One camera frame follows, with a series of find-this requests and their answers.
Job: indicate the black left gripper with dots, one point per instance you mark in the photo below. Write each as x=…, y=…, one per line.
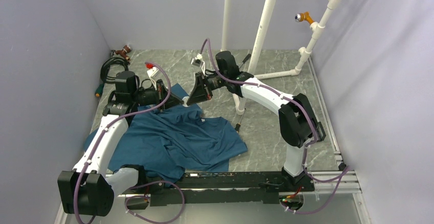
x=162, y=92

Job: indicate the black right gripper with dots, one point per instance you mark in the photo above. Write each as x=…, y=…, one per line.
x=200, y=92

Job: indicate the round white brooch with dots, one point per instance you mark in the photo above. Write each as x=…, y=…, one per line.
x=185, y=99

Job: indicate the blue t-shirt garment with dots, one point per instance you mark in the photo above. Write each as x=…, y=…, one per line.
x=168, y=142

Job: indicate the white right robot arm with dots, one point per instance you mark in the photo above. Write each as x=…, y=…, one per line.
x=298, y=124

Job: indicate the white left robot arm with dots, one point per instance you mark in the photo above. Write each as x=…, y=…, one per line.
x=86, y=190

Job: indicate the orange hook peg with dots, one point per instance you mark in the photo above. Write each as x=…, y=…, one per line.
x=299, y=17

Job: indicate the white PVC pipe rack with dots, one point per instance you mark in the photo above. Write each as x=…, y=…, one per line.
x=284, y=36

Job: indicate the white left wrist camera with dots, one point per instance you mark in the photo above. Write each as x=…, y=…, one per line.
x=152, y=70

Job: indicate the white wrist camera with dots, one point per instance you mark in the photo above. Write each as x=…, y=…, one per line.
x=199, y=62
x=152, y=70

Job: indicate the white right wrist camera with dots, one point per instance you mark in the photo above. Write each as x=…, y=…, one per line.
x=199, y=62

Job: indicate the black handled screwdriver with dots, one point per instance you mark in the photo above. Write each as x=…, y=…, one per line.
x=238, y=124

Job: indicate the black handled hammer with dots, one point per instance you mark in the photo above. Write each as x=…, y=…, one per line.
x=247, y=58

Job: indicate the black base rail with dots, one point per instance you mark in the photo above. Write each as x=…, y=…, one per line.
x=266, y=187

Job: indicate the black open frame box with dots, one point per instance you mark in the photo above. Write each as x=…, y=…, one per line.
x=321, y=132

